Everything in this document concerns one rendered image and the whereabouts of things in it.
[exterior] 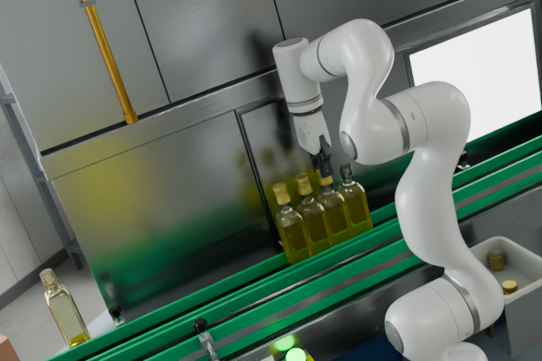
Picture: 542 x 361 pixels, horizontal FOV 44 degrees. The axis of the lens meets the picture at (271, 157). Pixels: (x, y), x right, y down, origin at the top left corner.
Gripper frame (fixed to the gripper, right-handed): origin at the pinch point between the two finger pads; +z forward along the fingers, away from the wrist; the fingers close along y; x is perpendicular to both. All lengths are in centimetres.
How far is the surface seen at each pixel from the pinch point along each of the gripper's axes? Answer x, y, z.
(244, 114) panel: -11.8, -11.7, -15.4
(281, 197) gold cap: -12.4, 1.8, 2.7
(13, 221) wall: -109, -287, 88
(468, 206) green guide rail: 35.3, 4.1, 25.6
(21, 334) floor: -123, -226, 133
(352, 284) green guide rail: -5.0, 13.6, 25.1
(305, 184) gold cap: -5.9, 2.1, 1.6
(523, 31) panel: 73, -13, -9
